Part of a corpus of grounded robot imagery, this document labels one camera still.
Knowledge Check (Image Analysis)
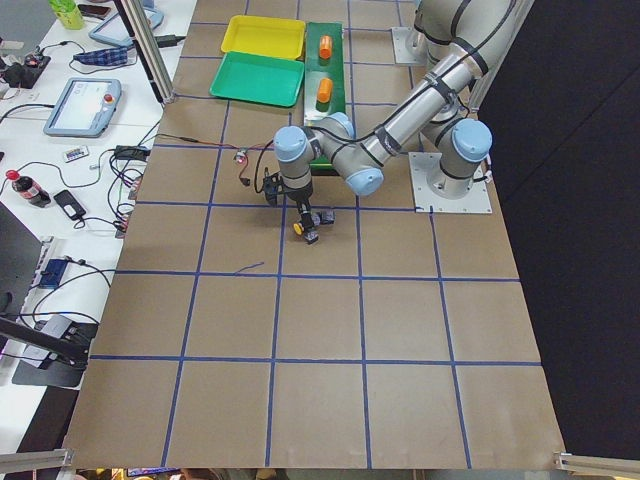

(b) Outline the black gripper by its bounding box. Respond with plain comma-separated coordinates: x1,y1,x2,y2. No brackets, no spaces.
262,170,313,231

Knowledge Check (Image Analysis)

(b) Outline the green push button switch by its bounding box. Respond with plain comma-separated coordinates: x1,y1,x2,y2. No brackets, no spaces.
320,210,335,225

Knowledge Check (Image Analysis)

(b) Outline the plain orange cylinder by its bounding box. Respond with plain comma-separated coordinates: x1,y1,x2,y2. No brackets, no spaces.
316,77,334,104

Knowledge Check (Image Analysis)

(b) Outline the orange cylinder marked 4680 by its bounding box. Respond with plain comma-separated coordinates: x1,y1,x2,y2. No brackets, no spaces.
318,35,333,60

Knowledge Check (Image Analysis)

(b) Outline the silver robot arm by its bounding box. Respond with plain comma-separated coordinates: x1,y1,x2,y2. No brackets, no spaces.
261,1,516,242

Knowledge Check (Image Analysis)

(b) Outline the small motor controller board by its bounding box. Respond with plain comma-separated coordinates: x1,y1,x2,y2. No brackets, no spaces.
234,149,248,164

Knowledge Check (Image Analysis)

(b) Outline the green plastic tray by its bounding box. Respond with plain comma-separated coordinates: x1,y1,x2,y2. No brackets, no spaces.
209,51,304,107

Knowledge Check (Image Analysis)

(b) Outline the green conveyor belt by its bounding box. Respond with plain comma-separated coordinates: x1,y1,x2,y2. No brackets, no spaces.
302,21,352,176

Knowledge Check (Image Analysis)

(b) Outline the yellow plastic tray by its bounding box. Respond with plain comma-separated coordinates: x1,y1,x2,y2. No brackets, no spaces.
220,15,306,60

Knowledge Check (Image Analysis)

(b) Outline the black power adapter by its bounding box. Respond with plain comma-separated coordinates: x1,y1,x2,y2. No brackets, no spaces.
155,34,185,48

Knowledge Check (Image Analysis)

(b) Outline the black smartphone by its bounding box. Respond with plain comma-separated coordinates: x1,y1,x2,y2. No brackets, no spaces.
53,190,86,221

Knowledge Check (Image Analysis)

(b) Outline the teach pendant near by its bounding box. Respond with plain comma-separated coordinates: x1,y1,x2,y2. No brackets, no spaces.
43,78,122,138

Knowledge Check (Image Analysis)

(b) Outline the teach pendant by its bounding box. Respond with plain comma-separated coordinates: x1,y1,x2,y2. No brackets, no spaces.
43,78,122,138
88,5,166,49

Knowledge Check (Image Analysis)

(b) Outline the blue plaid cloth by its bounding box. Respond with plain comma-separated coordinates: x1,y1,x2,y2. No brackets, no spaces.
73,46,130,67

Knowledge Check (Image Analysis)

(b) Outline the teach pendant far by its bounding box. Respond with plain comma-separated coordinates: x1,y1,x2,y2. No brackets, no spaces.
88,5,166,49

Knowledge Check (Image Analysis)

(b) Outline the cola bottle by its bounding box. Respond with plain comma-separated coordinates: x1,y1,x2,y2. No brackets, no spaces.
5,170,51,208

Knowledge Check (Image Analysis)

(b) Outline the green bottle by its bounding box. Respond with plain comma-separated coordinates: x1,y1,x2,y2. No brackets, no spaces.
48,0,85,30

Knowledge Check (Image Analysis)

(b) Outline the red black power cable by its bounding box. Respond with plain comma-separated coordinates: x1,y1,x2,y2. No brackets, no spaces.
155,133,276,187

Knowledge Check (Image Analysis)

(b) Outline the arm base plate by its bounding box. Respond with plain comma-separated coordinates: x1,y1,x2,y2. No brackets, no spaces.
391,27,428,66
409,152,492,214

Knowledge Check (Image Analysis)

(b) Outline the aluminium frame post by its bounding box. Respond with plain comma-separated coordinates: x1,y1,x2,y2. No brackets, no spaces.
114,0,175,105

